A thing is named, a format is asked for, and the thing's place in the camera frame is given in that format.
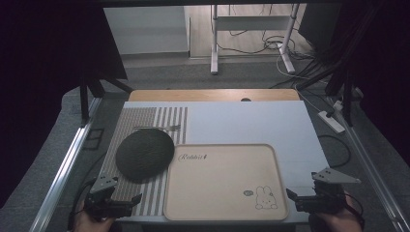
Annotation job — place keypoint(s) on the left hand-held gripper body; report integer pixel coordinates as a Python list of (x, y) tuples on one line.
[(103, 201)]

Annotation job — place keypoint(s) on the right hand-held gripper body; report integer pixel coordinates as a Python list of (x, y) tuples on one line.
[(325, 199)]

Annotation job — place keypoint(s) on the person's right hand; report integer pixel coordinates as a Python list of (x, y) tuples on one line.
[(338, 221)]

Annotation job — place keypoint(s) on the person's left hand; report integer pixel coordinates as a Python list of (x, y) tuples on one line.
[(85, 223)]

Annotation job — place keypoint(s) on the dark round plate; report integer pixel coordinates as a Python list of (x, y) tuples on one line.
[(144, 154)]

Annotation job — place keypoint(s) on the beige tray with rabbit print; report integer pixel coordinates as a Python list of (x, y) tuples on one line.
[(225, 183)]

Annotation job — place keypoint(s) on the silver fork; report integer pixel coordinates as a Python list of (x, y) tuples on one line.
[(167, 128)]

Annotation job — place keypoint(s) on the white power strip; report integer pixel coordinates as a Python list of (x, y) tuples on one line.
[(332, 121)]

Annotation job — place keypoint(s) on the grey striped placemat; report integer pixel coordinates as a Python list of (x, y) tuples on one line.
[(138, 117)]

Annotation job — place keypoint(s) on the white board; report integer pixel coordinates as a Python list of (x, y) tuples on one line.
[(251, 122)]

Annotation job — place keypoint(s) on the black stand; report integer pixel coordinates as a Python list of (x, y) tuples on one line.
[(84, 103), (347, 96)]

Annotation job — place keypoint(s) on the wooden table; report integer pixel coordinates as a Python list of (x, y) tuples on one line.
[(199, 95)]

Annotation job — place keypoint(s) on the dark curtain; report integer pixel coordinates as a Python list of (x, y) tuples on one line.
[(42, 80), (386, 74)]

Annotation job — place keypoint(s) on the white cabinet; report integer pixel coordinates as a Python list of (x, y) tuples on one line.
[(145, 30)]

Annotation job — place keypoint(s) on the aluminium rail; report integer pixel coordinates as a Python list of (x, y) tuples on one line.
[(370, 158), (64, 164)]

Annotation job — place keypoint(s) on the white metal desk frame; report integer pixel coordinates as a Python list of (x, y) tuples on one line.
[(214, 42)]

